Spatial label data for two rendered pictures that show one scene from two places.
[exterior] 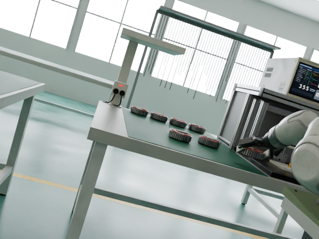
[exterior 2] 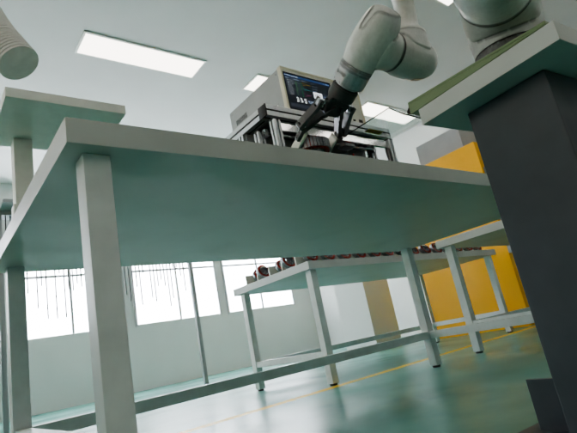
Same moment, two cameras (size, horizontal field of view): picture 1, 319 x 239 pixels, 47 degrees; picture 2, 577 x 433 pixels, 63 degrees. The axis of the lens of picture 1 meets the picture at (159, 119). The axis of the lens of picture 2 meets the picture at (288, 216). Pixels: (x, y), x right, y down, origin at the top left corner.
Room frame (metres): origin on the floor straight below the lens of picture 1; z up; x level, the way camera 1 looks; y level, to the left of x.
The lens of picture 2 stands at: (0.56, 0.31, 0.30)
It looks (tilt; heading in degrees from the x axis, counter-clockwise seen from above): 15 degrees up; 329
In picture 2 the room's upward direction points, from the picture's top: 11 degrees counter-clockwise
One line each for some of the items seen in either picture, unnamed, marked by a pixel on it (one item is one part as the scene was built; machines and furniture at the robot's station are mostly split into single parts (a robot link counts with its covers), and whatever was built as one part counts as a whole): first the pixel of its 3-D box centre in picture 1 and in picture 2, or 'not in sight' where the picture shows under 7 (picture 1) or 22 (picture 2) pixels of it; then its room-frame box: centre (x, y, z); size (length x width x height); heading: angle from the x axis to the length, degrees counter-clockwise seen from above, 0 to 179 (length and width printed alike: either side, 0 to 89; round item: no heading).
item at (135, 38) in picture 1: (140, 76); (61, 179); (2.22, 0.19, 0.98); 0.37 x 0.35 x 0.46; 100
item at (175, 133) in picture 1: (180, 135); not in sight; (1.75, -0.12, 0.77); 0.11 x 0.11 x 0.04
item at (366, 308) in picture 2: not in sight; (345, 220); (5.27, -3.33, 1.65); 0.50 x 0.45 x 3.30; 10
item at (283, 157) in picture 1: (277, 156); not in sight; (1.93, -0.66, 0.80); 0.08 x 0.05 x 0.06; 100
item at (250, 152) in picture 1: (250, 151); (311, 149); (1.59, -0.42, 0.82); 0.11 x 0.11 x 0.04
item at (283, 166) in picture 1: (289, 168); not in sight; (1.78, -0.68, 0.78); 0.15 x 0.15 x 0.01; 10
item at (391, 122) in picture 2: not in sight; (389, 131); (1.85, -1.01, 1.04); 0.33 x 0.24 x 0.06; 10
